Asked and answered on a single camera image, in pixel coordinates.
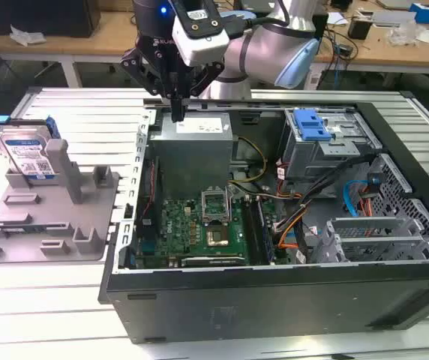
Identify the black graphics card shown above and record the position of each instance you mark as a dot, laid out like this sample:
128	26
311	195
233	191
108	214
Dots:
214	261

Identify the grey parts rack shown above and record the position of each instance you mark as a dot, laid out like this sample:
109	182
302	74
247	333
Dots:
49	217

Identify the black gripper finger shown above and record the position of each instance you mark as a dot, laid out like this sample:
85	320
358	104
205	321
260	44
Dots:
209	77
137	65

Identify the wooden desk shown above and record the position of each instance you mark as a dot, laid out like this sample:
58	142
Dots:
124	41

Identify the black RAM slot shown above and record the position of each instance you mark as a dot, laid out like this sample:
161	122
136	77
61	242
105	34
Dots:
258	232
250	232

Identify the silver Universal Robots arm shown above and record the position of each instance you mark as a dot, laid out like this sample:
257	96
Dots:
259	48

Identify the clear plastic bag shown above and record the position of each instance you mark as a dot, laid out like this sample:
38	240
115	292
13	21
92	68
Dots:
27	37

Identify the black desktop device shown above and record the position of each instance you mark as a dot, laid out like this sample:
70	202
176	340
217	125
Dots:
321	26

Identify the black computer tower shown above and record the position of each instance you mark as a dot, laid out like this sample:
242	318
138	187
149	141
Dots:
49	18

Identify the green motherboard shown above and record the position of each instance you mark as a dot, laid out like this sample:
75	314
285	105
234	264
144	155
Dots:
184	225

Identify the RAM stick in rack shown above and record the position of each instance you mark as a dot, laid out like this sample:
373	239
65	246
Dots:
23	228

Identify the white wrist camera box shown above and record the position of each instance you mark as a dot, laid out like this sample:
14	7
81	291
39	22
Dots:
203	48

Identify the grey optical drive cage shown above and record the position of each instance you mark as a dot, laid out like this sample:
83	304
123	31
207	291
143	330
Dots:
312	157

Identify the black open PC case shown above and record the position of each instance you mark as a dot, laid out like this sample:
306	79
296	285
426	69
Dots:
274	311

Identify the hard disk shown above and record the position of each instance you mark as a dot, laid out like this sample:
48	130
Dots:
19	150

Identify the small black box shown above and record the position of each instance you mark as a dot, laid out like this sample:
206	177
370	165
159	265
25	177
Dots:
359	28

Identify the grey metal disk bay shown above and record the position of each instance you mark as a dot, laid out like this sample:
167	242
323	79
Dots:
368	225

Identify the CPU socket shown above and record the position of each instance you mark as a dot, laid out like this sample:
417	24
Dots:
218	238

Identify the grey power supply unit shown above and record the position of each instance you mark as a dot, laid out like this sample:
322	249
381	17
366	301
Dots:
188	157

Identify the white paper sheet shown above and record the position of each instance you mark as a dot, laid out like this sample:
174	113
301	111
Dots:
336	18

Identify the blue plastic drive latch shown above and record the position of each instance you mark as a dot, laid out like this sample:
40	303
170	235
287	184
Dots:
308	125

